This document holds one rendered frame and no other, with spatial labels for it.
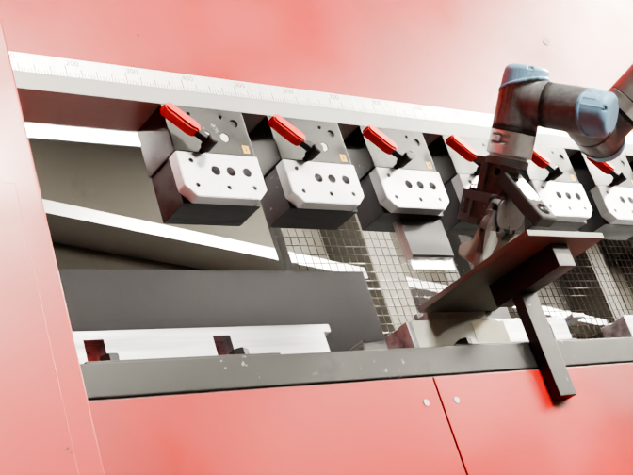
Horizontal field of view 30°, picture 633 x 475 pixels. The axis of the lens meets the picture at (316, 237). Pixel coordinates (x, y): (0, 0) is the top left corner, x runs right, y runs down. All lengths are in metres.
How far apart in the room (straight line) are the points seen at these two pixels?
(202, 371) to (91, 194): 3.86
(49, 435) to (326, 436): 0.44
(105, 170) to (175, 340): 3.86
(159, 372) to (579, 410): 0.74
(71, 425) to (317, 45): 1.07
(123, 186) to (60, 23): 3.68
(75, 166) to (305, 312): 2.92
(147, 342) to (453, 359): 0.45
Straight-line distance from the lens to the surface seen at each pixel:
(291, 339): 1.73
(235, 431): 1.45
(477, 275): 1.87
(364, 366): 1.62
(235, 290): 2.44
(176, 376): 1.44
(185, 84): 1.87
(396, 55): 2.24
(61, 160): 5.28
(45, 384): 1.24
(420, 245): 2.04
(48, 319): 1.27
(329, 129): 2.00
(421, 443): 1.63
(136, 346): 1.58
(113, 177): 5.46
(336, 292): 2.60
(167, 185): 1.80
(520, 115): 1.94
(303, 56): 2.08
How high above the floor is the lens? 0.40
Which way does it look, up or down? 23 degrees up
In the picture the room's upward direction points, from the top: 18 degrees counter-clockwise
